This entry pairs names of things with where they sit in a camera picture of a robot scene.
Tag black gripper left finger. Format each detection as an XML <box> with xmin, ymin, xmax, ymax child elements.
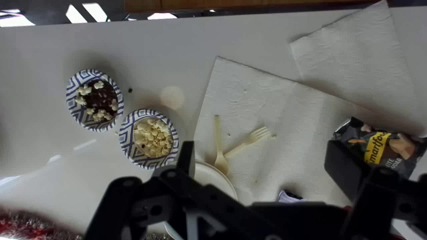
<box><xmin>83</xmin><ymin>140</ymin><xmax>241</xmax><ymax>240</ymax></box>

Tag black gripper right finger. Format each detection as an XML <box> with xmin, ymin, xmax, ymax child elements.
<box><xmin>322</xmin><ymin>138</ymin><xmax>427</xmax><ymax>240</ymax></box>

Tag patterned paper bowl white contents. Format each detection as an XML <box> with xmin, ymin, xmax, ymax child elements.
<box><xmin>117</xmin><ymin>108</ymin><xmax>181</xmax><ymax>170</ymax></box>

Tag white candy pieces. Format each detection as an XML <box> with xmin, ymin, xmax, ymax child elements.
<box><xmin>133</xmin><ymin>117</ymin><xmax>173</xmax><ymax>158</ymax></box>

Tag patterned paper bowl dark contents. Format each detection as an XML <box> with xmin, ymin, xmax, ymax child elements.
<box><xmin>65</xmin><ymin>68</ymin><xmax>125</xmax><ymax>132</ymax></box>

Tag black yellow snack bag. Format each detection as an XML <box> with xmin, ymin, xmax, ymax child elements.
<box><xmin>333</xmin><ymin>116</ymin><xmax>427</xmax><ymax>180</ymax></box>

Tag small blue white wrapper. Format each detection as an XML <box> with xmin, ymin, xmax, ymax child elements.
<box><xmin>276</xmin><ymin>189</ymin><xmax>309</xmax><ymax>205</ymax></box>

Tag cream plastic spoon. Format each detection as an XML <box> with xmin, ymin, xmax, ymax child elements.
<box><xmin>212</xmin><ymin>113</ymin><xmax>230</xmax><ymax>176</ymax></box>

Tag red silver tinsel garland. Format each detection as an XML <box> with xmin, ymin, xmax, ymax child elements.
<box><xmin>0</xmin><ymin>206</ymin><xmax>83</xmax><ymax>240</ymax></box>

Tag dark and white candy mix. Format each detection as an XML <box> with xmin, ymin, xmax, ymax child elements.
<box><xmin>73</xmin><ymin>78</ymin><xmax>120</xmax><ymax>124</ymax></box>

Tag white napkin under forks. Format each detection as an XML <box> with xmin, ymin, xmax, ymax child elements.
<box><xmin>193</xmin><ymin>56</ymin><xmax>378</xmax><ymax>208</ymax></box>

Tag plain white paper napkin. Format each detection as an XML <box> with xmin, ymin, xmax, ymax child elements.
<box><xmin>289</xmin><ymin>0</ymin><xmax>424</xmax><ymax>134</ymax></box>

